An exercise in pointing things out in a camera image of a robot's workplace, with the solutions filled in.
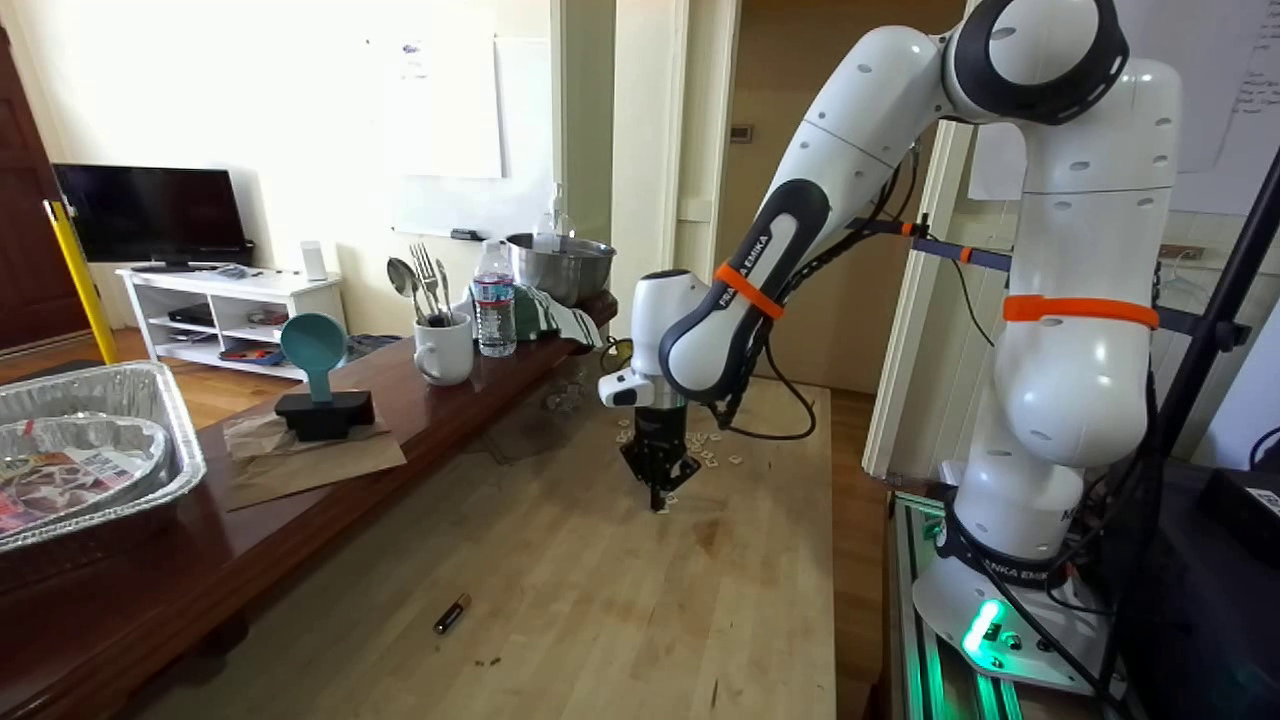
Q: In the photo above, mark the purple bar clamp orange tips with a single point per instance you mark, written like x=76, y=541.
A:
x=965, y=253

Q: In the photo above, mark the aluminium rail frame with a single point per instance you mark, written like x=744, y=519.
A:
x=928, y=653

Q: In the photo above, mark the white television shelf unit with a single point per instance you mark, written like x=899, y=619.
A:
x=234, y=318

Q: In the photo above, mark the white wall board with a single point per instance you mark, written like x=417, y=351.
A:
x=445, y=104

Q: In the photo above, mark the metal cooking pot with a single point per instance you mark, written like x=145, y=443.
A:
x=575, y=267

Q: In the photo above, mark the crumpled white cloth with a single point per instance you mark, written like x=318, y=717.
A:
x=565, y=321

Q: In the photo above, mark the white ceramic mug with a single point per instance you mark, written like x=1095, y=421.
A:
x=445, y=351

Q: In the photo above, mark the black tripod pole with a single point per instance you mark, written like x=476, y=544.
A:
x=1221, y=305

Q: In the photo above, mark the robot base plate green light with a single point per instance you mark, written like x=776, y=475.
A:
x=994, y=625

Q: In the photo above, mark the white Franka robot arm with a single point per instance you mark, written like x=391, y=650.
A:
x=1082, y=386

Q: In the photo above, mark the colourful plate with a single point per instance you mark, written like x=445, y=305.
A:
x=66, y=471

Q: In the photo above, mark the dark brown wooden table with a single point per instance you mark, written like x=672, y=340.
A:
x=160, y=587

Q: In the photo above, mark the black flat screen television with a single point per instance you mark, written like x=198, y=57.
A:
x=154, y=213

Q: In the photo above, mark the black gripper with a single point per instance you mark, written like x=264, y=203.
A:
x=660, y=446

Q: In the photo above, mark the brown wooden door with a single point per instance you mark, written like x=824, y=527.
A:
x=785, y=65

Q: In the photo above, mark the black equipment box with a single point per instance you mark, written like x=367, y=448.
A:
x=1203, y=615

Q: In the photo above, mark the metal spoon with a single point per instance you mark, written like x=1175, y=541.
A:
x=402, y=279

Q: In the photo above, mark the yellow stick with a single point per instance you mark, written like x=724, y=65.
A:
x=83, y=281

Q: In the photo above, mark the clear plastic water bottle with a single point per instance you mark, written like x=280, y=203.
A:
x=494, y=308

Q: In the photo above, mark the metal fork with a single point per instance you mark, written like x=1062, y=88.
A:
x=432, y=281

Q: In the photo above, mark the white leaning panel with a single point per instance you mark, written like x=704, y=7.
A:
x=920, y=344

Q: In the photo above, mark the small white box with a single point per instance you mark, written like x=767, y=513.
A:
x=315, y=259

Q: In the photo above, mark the black rectangular base block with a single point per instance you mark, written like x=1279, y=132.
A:
x=324, y=415

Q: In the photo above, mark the brown cardboard sheet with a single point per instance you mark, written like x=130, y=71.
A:
x=323, y=465

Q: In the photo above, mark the dark brown wooden cabinet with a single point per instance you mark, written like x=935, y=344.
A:
x=27, y=213

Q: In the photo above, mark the aluminium foil tray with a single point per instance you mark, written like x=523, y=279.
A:
x=160, y=443

